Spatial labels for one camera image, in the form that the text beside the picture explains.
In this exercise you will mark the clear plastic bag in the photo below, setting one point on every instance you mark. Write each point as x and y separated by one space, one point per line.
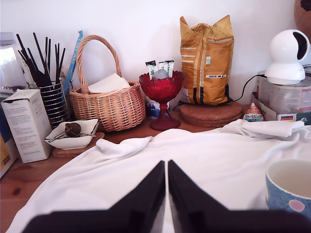
11 65

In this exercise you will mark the metal tea strainer tongs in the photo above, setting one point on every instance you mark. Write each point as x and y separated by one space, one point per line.
73 129

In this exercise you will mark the red glass goblet bowl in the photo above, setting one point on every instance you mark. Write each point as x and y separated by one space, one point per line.
161 88

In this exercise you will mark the white carton box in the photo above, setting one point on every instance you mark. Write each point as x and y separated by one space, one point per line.
26 126

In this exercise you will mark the small triangular red packet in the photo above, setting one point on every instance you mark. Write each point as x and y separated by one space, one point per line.
254 112

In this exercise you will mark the white and green sachet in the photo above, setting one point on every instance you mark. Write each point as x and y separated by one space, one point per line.
163 66

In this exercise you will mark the yellow coffee bag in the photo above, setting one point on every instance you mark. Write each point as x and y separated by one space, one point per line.
206 72

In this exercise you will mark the green and white cardboard tray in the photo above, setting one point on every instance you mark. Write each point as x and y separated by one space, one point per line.
269 114

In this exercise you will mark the round cork trivet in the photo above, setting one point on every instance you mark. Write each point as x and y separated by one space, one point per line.
211 123
209 110

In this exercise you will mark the blue patterned coffee cup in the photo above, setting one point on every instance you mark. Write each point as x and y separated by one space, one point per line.
281 194

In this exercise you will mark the long blue paper pack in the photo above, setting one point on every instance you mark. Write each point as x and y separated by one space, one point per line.
74 55

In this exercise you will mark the blue and yellow box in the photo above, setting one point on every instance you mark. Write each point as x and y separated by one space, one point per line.
6 150

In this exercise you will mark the black and white sachet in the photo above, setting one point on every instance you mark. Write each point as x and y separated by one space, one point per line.
170 68
151 69

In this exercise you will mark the food can with red label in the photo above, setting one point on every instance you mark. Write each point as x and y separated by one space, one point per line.
289 97

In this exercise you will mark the white folded paper napkin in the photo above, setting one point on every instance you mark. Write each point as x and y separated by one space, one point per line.
109 83

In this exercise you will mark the black chopstick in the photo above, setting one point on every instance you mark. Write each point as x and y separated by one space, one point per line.
49 53
40 49
30 53
46 51
57 63
62 63

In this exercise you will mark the blue and white ceramic jar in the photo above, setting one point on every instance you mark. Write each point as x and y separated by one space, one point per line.
152 109

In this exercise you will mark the white cloth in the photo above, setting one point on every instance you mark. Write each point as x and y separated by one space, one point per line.
218 155

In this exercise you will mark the grey foil pouch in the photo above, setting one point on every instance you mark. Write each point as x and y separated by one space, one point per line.
160 74

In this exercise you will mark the white dome security camera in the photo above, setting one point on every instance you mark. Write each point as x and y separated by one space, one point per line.
284 60

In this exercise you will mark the cork globe on metal stand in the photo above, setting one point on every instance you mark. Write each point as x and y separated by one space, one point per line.
303 17

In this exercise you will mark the white square ceramic dish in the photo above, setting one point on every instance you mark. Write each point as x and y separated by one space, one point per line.
70 143

